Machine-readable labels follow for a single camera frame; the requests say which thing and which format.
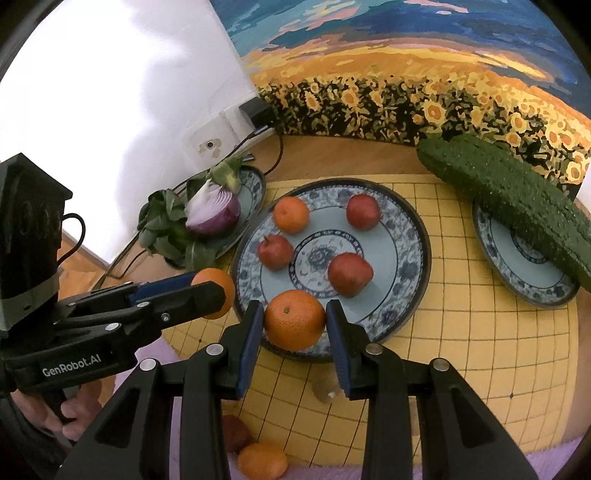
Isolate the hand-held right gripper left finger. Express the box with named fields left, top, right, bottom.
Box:
left=55, top=300, right=265, bottom=480

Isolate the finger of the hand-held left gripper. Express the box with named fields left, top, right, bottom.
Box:
left=68, top=271, right=198, bottom=312
left=56, top=281, right=228, bottom=346

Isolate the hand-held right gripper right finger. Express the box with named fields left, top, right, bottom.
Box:
left=326, top=299, right=539, bottom=480

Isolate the brown longan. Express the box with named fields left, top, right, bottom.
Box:
left=311, top=374, right=345, bottom=404

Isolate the red plum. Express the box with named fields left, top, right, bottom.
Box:
left=257, top=234, right=295, bottom=271
left=222, top=414, right=254, bottom=455
left=346, top=194, right=382, bottom=230
left=327, top=252, right=374, bottom=298

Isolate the large blue patterned plate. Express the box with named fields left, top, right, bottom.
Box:
left=230, top=178, right=432, bottom=365

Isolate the person's left hand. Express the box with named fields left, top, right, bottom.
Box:
left=13, top=391, right=102, bottom=445

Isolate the green leafy vegetable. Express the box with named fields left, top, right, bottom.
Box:
left=139, top=157, right=245, bottom=273

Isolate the halved red onion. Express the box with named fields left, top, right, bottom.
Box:
left=185, top=179, right=242, bottom=235

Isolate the yellow grid board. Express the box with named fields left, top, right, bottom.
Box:
left=161, top=173, right=580, bottom=467

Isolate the small blue patterned plate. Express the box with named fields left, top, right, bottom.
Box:
left=472, top=203, right=581, bottom=309
left=203, top=165, right=267, bottom=259

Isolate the black power adapter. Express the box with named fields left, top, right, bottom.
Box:
left=239, top=98, right=278, bottom=132

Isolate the purple fleece blanket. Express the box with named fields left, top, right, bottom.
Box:
left=111, top=339, right=573, bottom=480

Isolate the green cucumber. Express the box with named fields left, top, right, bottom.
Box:
left=416, top=136, right=591, bottom=289
left=455, top=133, right=591, bottom=232

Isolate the sunflower field painting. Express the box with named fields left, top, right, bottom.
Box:
left=208, top=0, right=591, bottom=204

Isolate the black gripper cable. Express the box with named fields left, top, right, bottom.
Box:
left=58, top=212, right=87, bottom=268

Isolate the white wall socket plate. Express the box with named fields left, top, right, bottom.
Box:
left=184, top=115, right=237, bottom=171
left=221, top=102, right=259, bottom=139

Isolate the looped black cable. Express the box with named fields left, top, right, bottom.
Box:
left=264, top=133, right=284, bottom=180

